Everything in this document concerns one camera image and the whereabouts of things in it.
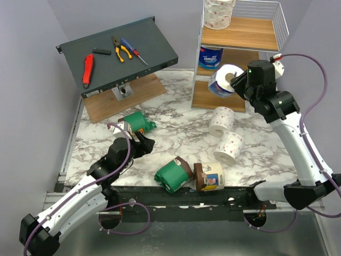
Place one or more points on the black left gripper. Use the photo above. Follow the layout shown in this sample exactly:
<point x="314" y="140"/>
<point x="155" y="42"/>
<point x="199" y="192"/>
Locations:
<point x="145" y="147"/>

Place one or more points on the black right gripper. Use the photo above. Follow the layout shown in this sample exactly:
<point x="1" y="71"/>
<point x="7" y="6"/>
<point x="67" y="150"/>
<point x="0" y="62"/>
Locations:
<point x="240" y="83"/>

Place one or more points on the blue white paper towel roll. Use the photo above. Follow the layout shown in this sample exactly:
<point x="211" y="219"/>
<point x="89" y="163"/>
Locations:
<point x="220" y="81"/>

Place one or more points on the green wrapped roll near left arm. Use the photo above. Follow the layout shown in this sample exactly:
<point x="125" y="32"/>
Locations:
<point x="139" y="122"/>

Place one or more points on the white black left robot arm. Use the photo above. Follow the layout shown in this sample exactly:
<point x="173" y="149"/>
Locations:
<point x="42" y="234"/>

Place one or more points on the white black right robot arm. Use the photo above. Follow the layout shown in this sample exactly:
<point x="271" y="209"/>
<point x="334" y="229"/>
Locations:
<point x="315" y="179"/>

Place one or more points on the floral paper roll on shelf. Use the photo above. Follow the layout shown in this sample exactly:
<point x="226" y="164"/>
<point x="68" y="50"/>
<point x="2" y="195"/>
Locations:
<point x="217" y="14"/>

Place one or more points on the floral paper roll upper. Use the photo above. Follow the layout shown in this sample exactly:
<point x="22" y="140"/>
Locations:
<point x="222" y="121"/>

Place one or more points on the green brown wrapped roll front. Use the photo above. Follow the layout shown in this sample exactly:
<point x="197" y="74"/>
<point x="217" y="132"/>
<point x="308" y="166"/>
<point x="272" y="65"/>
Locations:
<point x="174" y="175"/>

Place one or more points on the wooden board under chassis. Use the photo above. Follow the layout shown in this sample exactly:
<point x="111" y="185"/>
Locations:
<point x="104" y="105"/>

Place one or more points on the floral paper roll lower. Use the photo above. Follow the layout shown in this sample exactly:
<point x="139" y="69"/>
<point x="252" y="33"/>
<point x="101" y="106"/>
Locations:
<point x="229" y="148"/>

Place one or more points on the cream cartoon wrapped roll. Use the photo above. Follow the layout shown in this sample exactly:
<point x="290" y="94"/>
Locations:
<point x="209" y="176"/>

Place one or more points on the dark grey rack server chassis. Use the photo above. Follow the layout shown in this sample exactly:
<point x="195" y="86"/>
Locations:
<point x="108" y="72"/>

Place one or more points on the red utility knife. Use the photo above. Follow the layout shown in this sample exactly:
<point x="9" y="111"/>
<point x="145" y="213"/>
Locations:
<point x="88" y="68"/>

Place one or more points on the black bit holder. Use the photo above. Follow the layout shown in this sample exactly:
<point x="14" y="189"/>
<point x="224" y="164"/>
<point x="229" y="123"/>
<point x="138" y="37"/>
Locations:
<point x="101" y="51"/>

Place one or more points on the blue red screwdriver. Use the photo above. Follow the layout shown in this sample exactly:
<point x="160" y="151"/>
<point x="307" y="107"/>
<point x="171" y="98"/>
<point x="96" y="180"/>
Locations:
<point x="132" y="49"/>

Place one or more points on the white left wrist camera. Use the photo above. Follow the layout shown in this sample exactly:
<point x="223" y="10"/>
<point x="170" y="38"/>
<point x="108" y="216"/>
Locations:
<point x="121" y="130"/>

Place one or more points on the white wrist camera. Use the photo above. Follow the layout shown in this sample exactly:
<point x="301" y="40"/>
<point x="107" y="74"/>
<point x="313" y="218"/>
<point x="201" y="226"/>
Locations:
<point x="279" y="68"/>
<point x="121" y="130"/>

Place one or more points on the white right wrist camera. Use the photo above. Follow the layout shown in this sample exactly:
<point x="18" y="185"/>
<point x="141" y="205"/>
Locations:
<point x="279" y="68"/>

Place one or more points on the white wire wooden shelf rack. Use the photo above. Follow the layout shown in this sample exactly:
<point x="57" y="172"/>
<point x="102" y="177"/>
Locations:
<point x="256" y="27"/>

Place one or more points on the yellow handled pliers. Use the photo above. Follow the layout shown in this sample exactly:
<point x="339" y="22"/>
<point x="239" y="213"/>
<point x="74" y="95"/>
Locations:
<point x="118" y="48"/>

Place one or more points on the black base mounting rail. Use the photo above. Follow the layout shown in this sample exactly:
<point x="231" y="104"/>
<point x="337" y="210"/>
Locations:
<point x="184" y="205"/>

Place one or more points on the aluminium extrusion rail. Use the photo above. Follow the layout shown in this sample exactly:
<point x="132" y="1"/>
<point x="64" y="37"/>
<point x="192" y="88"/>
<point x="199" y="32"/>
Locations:
<point x="52" y="198"/>

